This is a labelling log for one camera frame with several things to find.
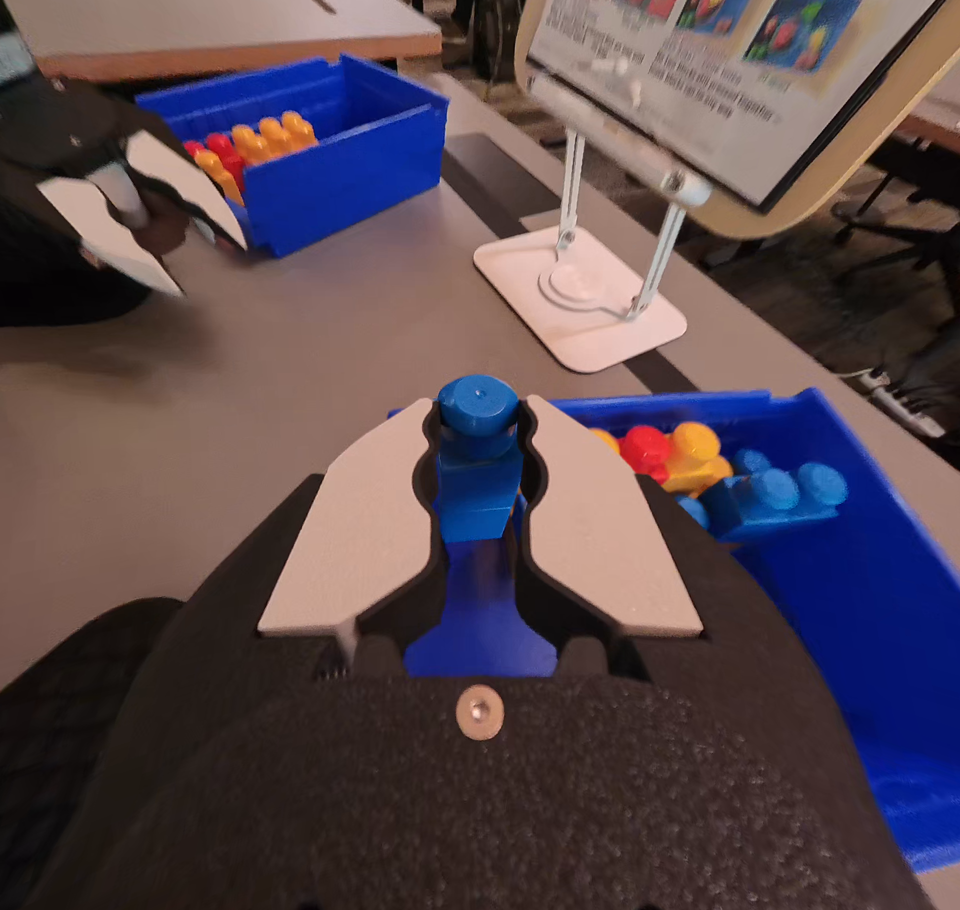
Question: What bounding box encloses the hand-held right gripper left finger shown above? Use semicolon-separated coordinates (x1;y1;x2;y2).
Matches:
257;397;450;671

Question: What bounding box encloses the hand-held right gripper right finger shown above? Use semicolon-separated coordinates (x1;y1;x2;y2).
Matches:
516;394;705;671

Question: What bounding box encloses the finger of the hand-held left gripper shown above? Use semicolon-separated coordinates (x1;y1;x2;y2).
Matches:
123;130;250;254
35;175;186;298

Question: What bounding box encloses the heap of joined coloured blocks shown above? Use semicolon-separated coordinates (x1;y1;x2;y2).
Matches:
182;109;320;208

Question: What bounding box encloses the blue plastic bin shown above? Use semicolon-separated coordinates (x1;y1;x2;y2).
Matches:
386;387;960;875
135;53;451;259

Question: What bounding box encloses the blue one-stud block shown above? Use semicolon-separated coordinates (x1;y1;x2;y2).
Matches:
436;374;522;512

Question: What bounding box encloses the person's left hand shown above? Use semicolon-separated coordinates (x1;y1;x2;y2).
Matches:
133;203;190;256

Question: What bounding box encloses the white stand with wooden board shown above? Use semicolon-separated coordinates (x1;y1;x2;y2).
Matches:
472;0;960;373

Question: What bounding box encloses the white power strip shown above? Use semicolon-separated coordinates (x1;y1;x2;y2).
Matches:
855;368;948;440

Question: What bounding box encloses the black chair armrest pad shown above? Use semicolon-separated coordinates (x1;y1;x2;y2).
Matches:
0;596;185;907

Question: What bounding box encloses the dark backpack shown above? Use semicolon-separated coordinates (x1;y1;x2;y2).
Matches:
471;0;524;85

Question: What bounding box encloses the printed instruction sheet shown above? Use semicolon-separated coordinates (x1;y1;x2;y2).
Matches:
525;0;957;210

